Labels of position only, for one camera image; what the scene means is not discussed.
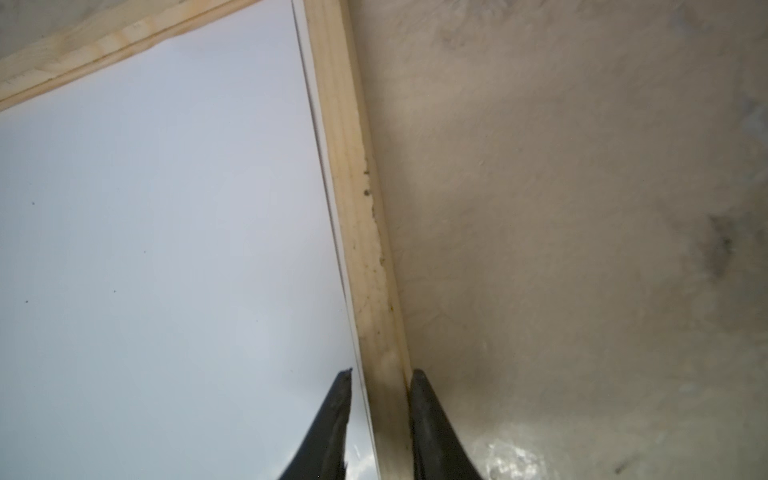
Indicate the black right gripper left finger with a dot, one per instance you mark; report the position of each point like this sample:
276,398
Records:
321,454

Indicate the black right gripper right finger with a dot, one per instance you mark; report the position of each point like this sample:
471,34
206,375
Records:
437,451

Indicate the light wooden picture frame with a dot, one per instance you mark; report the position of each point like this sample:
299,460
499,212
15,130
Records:
340,118

